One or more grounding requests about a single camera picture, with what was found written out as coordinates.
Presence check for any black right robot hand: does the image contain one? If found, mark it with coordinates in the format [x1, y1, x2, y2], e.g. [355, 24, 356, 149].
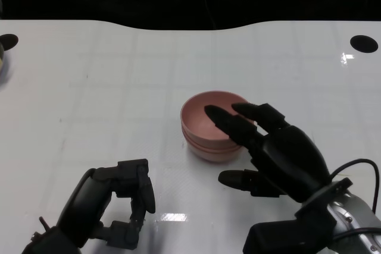
[203, 102, 333, 205]

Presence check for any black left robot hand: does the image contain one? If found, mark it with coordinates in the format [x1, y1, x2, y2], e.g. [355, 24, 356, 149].
[56, 158, 157, 250]

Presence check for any pink plastic bowl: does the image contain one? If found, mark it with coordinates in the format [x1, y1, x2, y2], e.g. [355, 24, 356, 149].
[182, 130, 242, 150]
[186, 143, 243, 164]
[180, 90, 256, 143]

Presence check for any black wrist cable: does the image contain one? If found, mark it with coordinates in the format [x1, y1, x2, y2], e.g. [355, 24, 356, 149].
[329, 158, 381, 216]

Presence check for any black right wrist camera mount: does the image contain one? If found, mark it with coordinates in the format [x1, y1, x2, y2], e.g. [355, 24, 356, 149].
[242, 177, 354, 254]

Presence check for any black table cable grommet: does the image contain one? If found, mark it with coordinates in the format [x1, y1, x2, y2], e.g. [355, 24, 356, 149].
[349, 35, 379, 54]
[0, 33, 19, 49]

